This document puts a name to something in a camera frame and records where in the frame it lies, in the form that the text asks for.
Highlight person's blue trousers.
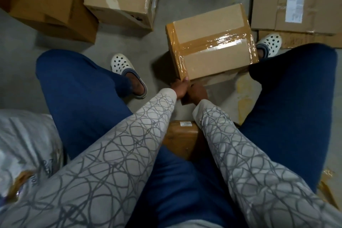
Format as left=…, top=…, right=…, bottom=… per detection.
left=35, top=42, right=338, bottom=228

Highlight white woven sack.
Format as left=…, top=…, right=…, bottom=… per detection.
left=0, top=109, right=65, bottom=212

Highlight person's right white clog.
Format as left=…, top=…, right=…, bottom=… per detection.
left=255, top=33, right=283, bottom=60

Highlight cardboard box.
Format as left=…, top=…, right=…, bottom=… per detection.
left=165, top=3, right=260, bottom=86

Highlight person's right hand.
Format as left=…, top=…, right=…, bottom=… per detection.
left=186, top=82, right=209, bottom=105

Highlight person's right forearm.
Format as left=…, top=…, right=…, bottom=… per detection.
left=192, top=99, right=342, bottom=228

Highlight person's grey shirt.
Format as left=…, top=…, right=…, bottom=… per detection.
left=179, top=219, right=225, bottom=228

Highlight crumpled brown tape scraps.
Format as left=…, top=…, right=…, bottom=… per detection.
left=318, top=167, right=342, bottom=210

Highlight person's white clog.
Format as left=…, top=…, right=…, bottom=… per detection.
left=255, top=33, right=283, bottom=60
left=110, top=53, right=148, bottom=100

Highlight person's left white clog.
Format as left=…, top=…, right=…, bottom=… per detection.
left=110, top=53, right=148, bottom=100

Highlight person's left hand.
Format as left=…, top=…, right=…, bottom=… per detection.
left=170, top=77, right=191, bottom=100

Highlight person's left forearm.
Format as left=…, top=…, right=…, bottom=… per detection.
left=0, top=88, right=177, bottom=228

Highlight brown plastic-wrapped stool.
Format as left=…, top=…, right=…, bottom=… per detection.
left=163, top=120, right=203, bottom=161

